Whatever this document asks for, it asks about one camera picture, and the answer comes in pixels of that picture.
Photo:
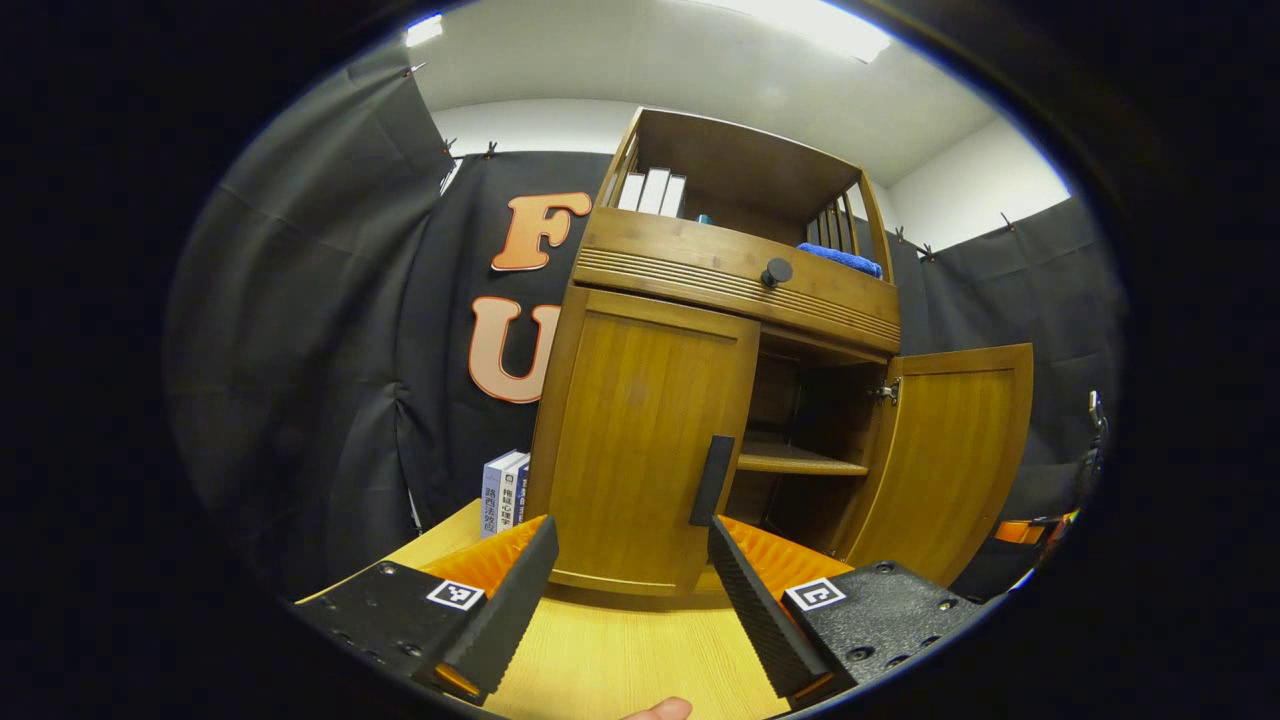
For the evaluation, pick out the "small ceiling light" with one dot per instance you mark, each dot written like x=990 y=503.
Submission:
x=424 y=30

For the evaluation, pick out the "black round drawer knob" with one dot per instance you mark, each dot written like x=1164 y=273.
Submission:
x=777 y=272

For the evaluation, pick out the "wooden double-door shoe cabinet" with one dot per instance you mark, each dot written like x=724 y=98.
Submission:
x=720 y=160

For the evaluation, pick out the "metal door hinge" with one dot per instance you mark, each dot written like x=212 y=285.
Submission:
x=885 y=392

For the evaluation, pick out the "blue folded towel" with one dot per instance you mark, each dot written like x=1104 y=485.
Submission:
x=840 y=259

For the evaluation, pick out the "large ceiling light panel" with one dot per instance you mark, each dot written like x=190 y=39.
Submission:
x=810 y=25

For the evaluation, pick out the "wooden cabinet drawer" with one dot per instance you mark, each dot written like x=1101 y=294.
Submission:
x=680 y=255

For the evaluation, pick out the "wooden inner cabinet shelf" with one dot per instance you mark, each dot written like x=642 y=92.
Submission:
x=800 y=460

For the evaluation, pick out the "wooden shoe cabinet door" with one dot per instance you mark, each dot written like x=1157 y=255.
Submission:
x=635 y=430
x=950 y=460

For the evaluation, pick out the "white upright book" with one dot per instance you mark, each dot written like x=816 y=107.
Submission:
x=498 y=495

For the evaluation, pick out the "blue upright book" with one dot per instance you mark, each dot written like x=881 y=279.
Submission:
x=522 y=490

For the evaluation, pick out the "black backdrop cloth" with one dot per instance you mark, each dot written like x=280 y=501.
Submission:
x=320 y=330

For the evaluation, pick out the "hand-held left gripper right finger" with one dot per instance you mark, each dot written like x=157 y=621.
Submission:
x=755 y=610

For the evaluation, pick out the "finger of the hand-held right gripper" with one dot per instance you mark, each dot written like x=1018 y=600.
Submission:
x=1020 y=531

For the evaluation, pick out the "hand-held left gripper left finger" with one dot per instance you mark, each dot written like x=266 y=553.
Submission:
x=515 y=600

